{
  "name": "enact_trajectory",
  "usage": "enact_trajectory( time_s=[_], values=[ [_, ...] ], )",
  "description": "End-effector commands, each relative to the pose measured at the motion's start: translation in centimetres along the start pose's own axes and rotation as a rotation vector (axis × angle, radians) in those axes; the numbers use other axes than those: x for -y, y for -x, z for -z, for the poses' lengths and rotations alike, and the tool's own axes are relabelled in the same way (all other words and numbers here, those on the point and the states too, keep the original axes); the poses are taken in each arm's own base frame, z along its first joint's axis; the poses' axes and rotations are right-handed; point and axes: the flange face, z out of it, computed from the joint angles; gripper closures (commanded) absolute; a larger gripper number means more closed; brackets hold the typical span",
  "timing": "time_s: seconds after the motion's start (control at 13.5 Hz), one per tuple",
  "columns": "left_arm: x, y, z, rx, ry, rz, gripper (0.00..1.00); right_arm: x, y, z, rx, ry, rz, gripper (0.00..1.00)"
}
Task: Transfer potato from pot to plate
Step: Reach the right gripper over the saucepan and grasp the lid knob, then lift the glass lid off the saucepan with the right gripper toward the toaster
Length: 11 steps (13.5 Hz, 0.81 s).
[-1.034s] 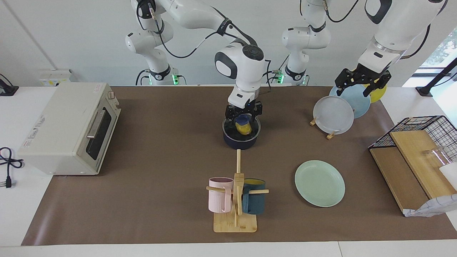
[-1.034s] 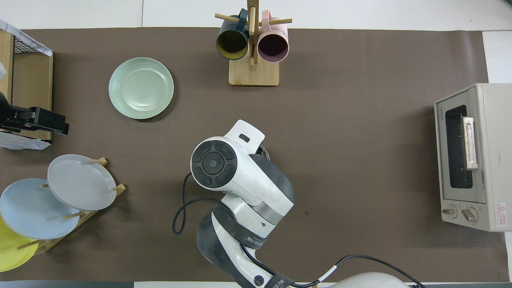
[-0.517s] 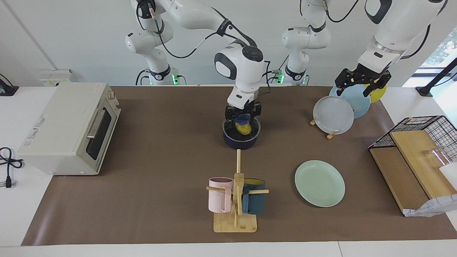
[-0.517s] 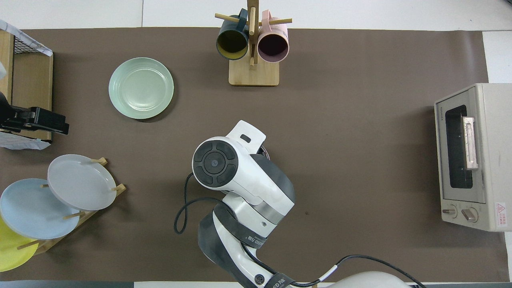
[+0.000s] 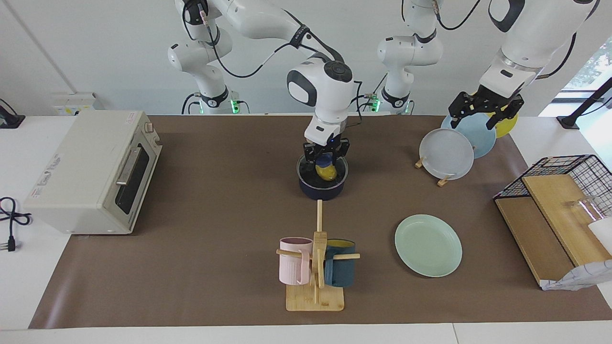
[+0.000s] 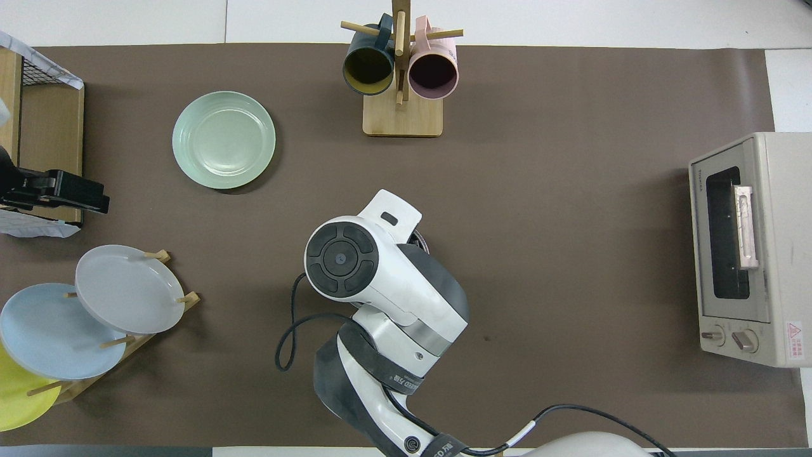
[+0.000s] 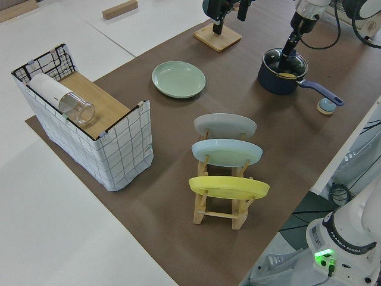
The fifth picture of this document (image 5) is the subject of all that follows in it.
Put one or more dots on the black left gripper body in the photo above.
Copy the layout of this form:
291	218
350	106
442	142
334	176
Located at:
485	101

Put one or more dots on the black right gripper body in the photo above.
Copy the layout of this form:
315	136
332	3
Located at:
326	145

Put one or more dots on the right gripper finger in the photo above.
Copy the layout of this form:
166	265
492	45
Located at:
310	156
342	155

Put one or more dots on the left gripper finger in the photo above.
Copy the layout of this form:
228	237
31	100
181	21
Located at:
507	112
458	109

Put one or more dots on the glass lid purple knob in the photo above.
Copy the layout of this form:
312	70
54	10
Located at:
306	174

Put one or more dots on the yellow lemon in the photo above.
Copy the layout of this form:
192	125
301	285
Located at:
326	172

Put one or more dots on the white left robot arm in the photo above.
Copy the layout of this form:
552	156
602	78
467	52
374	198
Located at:
530	43

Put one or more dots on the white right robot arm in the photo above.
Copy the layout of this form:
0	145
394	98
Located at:
325	86

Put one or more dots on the yellow plate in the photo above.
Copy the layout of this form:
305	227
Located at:
507	128

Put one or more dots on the light blue plate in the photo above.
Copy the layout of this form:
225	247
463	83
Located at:
483	138

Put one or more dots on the grey plate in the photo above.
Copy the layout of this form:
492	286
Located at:
446	155

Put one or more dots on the wooden plate rack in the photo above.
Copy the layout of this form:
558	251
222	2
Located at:
443	182

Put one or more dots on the pale green plate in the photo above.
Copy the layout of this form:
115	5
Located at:
428	246

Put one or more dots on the black clamp stand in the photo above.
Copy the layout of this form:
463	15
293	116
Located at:
588	102

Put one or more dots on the pink mug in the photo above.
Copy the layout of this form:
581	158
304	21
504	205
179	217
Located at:
294	263

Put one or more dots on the dark blue mug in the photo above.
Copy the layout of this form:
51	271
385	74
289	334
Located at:
339	272

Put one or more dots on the clear glass cup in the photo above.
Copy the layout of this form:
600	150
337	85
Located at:
585	209

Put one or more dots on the wooden shelf board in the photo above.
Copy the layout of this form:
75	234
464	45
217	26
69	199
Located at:
535	234

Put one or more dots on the wooden mug tree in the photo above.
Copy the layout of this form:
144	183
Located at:
315	298

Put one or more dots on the brown table mat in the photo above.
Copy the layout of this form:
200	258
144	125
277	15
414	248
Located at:
215	267

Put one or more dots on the white patterned cloth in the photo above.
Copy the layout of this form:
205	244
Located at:
578	277

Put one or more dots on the beige toaster oven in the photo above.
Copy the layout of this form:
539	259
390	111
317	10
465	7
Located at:
81	172

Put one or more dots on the white wall socket box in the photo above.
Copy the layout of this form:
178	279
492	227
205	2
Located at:
71	102

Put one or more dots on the black table mount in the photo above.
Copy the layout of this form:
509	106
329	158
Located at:
9	119

